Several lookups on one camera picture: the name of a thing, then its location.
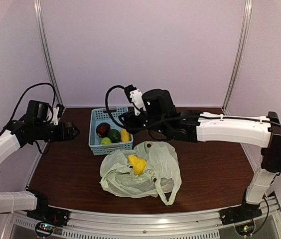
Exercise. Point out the light green plastic bag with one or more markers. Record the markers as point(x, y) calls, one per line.
point(150, 169)

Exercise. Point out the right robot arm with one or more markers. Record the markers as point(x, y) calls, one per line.
point(264, 132)

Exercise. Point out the yellow fruit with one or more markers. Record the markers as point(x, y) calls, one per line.
point(125, 136)
point(137, 163)

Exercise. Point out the front aluminium rail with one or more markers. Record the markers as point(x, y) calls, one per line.
point(207, 224)

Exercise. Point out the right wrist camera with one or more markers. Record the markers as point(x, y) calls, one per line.
point(134, 96)

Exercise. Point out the left circuit board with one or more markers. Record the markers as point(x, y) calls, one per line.
point(43, 229)

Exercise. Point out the right aluminium frame post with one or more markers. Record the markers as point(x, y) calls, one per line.
point(245, 27)

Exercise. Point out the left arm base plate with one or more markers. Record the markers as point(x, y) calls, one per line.
point(55, 216)

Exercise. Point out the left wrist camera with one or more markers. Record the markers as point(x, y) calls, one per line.
point(57, 114)

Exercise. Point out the circuit board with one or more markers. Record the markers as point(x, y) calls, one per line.
point(245, 229)
point(43, 229)

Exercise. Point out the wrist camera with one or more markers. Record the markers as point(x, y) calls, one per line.
point(57, 114)
point(134, 96)

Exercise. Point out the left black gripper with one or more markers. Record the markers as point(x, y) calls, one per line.
point(62, 136)

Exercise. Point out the light green fruit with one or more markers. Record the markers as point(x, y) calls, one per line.
point(105, 141)

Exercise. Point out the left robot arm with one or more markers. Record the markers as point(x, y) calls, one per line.
point(23, 200)

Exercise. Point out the aluminium frame post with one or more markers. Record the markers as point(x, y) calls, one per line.
point(245, 27)
point(45, 49)

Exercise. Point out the left aluminium frame post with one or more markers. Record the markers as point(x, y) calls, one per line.
point(45, 49)

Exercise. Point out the dark red fruit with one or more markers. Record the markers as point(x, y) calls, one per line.
point(102, 129)

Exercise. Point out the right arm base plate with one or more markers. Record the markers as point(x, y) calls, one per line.
point(233, 215)

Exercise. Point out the right circuit board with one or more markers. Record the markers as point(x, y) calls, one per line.
point(245, 229)

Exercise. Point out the dark green avocado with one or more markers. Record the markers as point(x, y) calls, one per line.
point(114, 135)

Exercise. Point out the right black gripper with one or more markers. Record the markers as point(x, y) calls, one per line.
point(129, 123)

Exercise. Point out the light blue perforated basket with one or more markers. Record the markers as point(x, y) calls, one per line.
point(102, 115)

